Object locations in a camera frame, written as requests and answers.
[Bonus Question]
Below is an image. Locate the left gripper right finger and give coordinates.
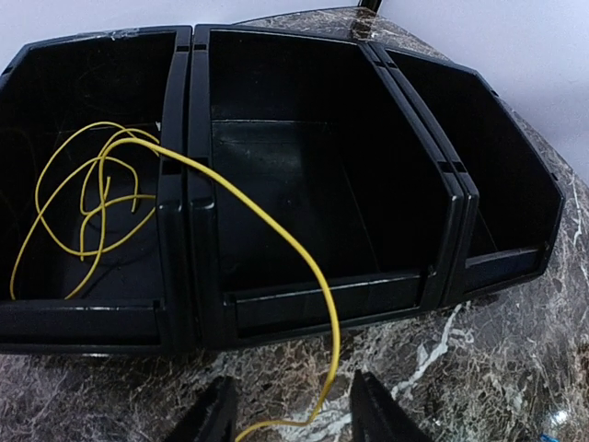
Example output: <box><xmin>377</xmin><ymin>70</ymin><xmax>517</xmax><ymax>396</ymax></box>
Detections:
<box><xmin>350</xmin><ymin>370</ymin><xmax>432</xmax><ymax>442</ymax></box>

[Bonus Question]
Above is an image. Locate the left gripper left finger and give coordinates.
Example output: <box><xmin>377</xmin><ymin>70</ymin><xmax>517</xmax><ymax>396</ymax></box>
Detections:
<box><xmin>167</xmin><ymin>377</ymin><xmax>237</xmax><ymax>442</ymax></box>

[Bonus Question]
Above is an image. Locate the yellow cable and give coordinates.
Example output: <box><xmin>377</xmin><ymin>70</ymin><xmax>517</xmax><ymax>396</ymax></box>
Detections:
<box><xmin>34</xmin><ymin>122</ymin><xmax>160</xmax><ymax>262</ymax></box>
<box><xmin>9</xmin><ymin>136</ymin><xmax>341</xmax><ymax>442</ymax></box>

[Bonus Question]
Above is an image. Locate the black three-compartment bin tray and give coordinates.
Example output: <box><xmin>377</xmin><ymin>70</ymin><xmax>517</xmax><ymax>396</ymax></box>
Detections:
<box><xmin>1</xmin><ymin>25</ymin><xmax>563</xmax><ymax>354</ymax></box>

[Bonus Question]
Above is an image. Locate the right black frame post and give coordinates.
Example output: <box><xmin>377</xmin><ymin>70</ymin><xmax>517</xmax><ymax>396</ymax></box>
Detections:
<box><xmin>358</xmin><ymin>0</ymin><xmax>383</xmax><ymax>13</ymax></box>

